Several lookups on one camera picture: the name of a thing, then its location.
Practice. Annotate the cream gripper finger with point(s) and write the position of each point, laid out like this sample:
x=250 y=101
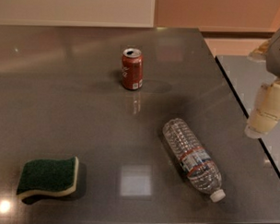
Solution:
x=265 y=114
x=259 y=54

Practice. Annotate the clear plastic water bottle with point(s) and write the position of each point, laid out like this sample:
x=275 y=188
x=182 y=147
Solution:
x=200 y=169

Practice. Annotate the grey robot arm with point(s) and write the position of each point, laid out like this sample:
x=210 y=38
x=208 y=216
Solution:
x=273 y=56

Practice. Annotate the grey side table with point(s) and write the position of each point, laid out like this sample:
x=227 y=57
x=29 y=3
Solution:
x=246 y=79

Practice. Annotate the red soda can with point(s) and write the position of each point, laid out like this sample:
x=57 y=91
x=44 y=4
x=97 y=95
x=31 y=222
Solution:
x=132 y=68

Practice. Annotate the green and yellow sponge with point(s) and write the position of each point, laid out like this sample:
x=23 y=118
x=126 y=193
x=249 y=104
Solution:
x=50 y=177

